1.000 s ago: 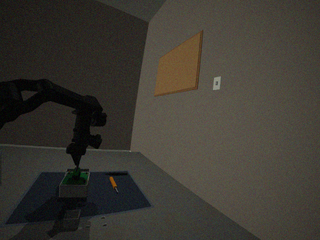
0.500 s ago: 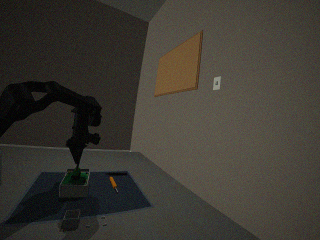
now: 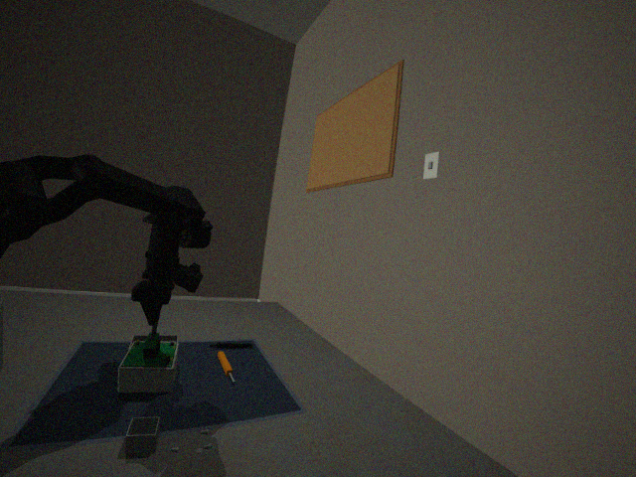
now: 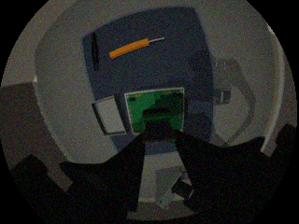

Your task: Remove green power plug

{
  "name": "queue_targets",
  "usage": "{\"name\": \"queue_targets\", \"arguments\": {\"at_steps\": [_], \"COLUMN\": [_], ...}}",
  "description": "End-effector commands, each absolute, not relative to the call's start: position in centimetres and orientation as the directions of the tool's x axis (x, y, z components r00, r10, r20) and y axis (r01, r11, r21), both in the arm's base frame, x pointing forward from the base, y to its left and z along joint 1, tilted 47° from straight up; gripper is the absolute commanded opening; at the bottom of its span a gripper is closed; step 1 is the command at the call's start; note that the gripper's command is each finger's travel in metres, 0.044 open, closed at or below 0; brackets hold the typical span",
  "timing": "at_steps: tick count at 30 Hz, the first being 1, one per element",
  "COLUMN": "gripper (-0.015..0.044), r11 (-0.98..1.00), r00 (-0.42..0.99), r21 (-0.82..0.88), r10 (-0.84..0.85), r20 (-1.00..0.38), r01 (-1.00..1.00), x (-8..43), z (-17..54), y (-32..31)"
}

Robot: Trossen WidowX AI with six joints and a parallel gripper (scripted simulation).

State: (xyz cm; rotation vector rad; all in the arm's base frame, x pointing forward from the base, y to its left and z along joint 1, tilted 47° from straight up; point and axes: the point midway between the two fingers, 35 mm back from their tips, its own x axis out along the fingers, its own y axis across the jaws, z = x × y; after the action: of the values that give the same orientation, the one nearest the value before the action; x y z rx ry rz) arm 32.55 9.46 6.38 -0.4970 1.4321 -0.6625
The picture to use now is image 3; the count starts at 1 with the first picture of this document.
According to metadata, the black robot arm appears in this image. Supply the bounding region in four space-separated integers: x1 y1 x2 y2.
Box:
0 154 213 292

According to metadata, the dark blue work mat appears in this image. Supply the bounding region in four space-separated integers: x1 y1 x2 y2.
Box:
0 339 308 452

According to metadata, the green circuit board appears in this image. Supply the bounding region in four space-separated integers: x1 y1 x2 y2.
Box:
122 342 176 368

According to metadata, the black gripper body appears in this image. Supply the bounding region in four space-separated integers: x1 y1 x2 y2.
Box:
131 245 179 304

